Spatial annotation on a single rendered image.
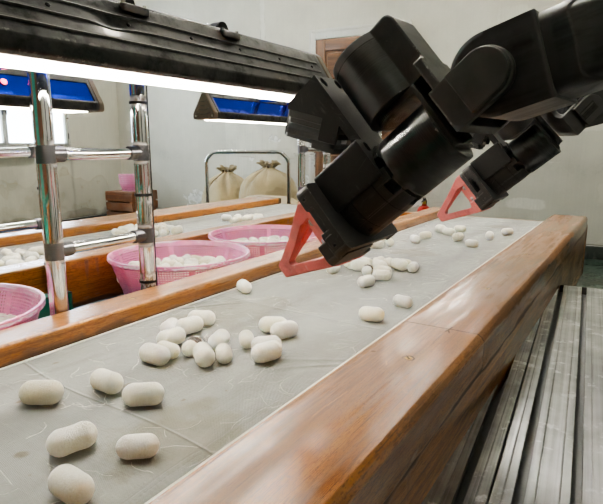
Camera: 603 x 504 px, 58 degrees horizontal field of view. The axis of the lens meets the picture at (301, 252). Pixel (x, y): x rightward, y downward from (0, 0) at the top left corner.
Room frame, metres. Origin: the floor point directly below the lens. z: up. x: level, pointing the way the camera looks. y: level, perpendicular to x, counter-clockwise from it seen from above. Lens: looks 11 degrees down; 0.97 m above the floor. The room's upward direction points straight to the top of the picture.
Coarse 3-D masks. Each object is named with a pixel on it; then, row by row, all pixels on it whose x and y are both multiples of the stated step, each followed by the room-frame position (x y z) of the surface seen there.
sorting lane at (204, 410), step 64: (384, 256) 1.13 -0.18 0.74; (448, 256) 1.13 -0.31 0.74; (256, 320) 0.70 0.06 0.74; (320, 320) 0.70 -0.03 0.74; (384, 320) 0.70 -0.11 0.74; (0, 384) 0.50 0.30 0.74; (64, 384) 0.50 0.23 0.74; (192, 384) 0.50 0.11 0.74; (256, 384) 0.50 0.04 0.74; (0, 448) 0.38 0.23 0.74; (192, 448) 0.38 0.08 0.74
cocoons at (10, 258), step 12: (228, 216) 1.68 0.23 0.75; (240, 216) 1.65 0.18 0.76; (252, 216) 1.71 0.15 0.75; (120, 228) 1.44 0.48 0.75; (132, 228) 1.42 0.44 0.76; (156, 228) 1.46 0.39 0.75; (168, 228) 1.47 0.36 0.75; (180, 228) 1.43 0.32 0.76; (12, 252) 1.08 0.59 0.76; (24, 252) 1.09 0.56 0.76; (36, 252) 1.09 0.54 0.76; (0, 264) 1.00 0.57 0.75; (12, 264) 1.00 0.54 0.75
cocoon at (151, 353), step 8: (144, 344) 0.55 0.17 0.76; (152, 344) 0.55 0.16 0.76; (144, 352) 0.55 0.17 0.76; (152, 352) 0.54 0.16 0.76; (160, 352) 0.54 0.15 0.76; (168, 352) 0.55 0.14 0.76; (144, 360) 0.55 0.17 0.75; (152, 360) 0.54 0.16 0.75; (160, 360) 0.54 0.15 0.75; (168, 360) 0.54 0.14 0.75
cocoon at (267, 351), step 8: (256, 344) 0.56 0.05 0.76; (264, 344) 0.55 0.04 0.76; (272, 344) 0.56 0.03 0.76; (280, 344) 0.56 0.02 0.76; (256, 352) 0.55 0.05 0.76; (264, 352) 0.55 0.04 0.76; (272, 352) 0.55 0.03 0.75; (280, 352) 0.56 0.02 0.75; (256, 360) 0.55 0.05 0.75; (264, 360) 0.55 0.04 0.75
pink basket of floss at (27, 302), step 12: (0, 288) 0.78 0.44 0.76; (12, 288) 0.77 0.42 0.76; (24, 288) 0.76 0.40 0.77; (0, 300) 0.77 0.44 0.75; (12, 300) 0.77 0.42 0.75; (24, 300) 0.76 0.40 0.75; (36, 300) 0.73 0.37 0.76; (0, 312) 0.77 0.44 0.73; (12, 312) 0.76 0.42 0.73; (24, 312) 0.75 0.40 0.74; (36, 312) 0.66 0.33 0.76; (0, 324) 0.60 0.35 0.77; (12, 324) 0.61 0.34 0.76
